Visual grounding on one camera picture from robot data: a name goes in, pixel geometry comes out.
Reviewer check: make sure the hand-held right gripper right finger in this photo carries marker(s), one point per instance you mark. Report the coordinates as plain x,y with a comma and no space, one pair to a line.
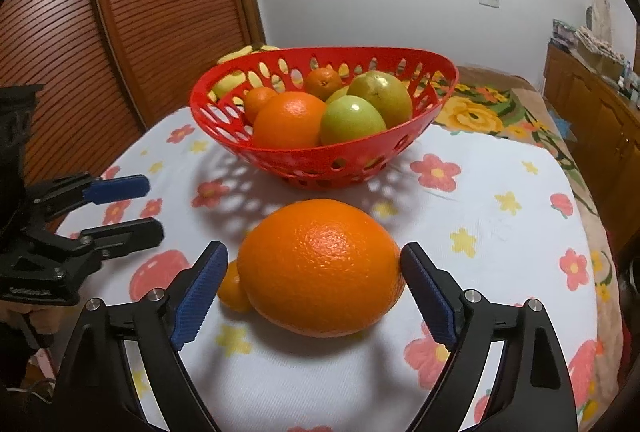
430,297

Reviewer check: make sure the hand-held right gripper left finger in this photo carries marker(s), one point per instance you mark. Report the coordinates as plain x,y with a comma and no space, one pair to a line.
200,297

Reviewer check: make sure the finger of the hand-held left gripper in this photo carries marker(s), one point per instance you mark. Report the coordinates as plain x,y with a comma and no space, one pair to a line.
130,234
117,188

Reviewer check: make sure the large navel orange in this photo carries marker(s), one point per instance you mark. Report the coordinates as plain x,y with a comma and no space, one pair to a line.
320,267

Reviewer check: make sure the red perforated plastic basket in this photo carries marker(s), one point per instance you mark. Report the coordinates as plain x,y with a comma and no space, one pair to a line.
300,167

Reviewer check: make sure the medium mandarin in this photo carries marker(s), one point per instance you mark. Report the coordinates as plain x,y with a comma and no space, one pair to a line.
259,103

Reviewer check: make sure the green apple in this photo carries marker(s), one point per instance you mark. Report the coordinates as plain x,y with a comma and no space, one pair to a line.
352,120

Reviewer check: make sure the large yellow-green citrus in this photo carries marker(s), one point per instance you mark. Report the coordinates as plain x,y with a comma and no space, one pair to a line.
382,95

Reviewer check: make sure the small yellow-green pear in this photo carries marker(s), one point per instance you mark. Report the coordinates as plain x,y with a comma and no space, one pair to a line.
337,95

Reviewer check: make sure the small mandarin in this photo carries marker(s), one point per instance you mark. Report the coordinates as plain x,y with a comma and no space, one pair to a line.
325,82

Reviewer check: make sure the person's left hand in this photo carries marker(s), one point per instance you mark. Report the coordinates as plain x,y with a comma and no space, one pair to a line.
47,319

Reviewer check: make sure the tiny orange kumquat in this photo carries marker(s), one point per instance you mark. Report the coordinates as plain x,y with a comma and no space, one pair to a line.
234,289

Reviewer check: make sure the white floral strawberry tablecloth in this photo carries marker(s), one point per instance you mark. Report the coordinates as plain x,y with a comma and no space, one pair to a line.
475,237

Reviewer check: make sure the wooden louvered door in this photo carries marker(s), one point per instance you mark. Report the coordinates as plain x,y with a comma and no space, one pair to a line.
150,12

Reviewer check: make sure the yellow plush toy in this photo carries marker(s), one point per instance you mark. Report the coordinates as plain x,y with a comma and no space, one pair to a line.
250,51

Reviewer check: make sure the wooden sideboard cabinet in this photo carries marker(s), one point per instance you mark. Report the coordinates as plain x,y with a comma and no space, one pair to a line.
590,112

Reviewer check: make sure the row of small desk items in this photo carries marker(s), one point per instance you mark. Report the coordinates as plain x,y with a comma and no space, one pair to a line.
627,80

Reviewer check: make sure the stack of small boxes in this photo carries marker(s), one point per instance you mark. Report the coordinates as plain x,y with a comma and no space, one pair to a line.
565,33

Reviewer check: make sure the woven storage box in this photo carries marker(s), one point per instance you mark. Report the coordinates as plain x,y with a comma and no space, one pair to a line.
592,42

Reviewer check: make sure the white wall socket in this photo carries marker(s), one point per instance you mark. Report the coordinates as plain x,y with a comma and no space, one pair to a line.
489,0

